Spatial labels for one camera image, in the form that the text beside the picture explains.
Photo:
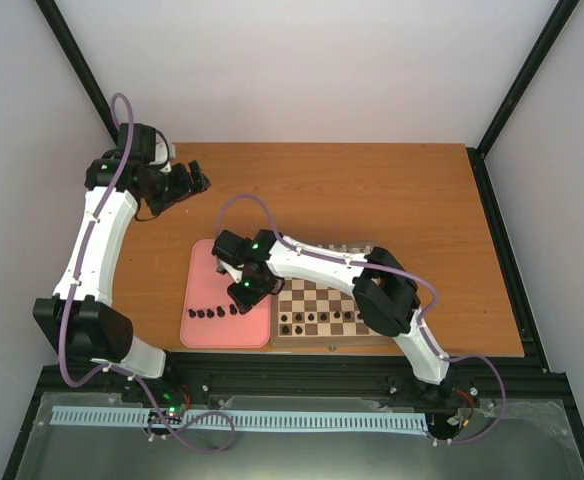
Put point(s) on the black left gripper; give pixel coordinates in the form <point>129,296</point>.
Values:
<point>185,187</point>

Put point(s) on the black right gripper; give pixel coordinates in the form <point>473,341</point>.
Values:
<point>245,303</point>

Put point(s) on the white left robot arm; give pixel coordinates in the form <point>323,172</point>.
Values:
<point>78,319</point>

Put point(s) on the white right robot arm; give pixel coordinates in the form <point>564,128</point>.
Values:
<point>392,301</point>

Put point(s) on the wooden chess board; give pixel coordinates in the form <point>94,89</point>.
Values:
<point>305,297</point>

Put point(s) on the pink plastic tray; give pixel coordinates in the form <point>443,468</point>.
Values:
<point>207,289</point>

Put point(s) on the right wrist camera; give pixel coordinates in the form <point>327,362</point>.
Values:
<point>230,248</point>

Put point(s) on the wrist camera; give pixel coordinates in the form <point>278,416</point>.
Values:
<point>230,248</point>
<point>165,153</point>

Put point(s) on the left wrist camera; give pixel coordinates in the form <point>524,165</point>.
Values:
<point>165,153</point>

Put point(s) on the light blue cable duct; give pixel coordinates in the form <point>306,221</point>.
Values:
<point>244,421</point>

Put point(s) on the black aluminium frame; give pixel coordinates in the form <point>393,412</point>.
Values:
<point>525,378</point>

